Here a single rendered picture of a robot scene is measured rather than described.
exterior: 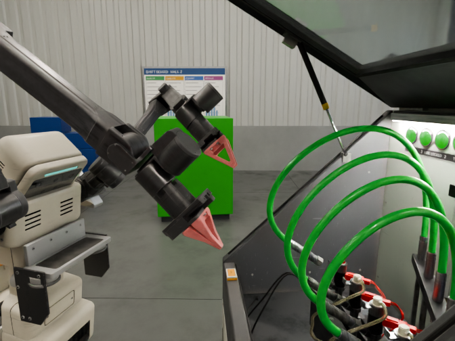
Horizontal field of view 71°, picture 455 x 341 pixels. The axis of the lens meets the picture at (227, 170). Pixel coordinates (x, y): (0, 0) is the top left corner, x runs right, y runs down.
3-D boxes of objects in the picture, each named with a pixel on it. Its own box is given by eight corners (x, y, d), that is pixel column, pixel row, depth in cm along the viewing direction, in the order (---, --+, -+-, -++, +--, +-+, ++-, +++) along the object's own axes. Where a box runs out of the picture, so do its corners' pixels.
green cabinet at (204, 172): (225, 200, 499) (225, 116, 472) (233, 220, 415) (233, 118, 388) (162, 202, 487) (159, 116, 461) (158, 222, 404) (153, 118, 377)
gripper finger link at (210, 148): (245, 157, 85) (221, 132, 86) (243, 155, 78) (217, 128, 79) (226, 175, 85) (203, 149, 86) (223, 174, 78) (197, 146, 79)
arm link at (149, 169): (141, 170, 63) (125, 178, 58) (162, 147, 61) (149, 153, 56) (165, 195, 64) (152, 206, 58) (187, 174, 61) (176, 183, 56)
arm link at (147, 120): (168, 110, 137) (152, 93, 133) (187, 99, 128) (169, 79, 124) (107, 191, 112) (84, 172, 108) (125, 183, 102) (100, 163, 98)
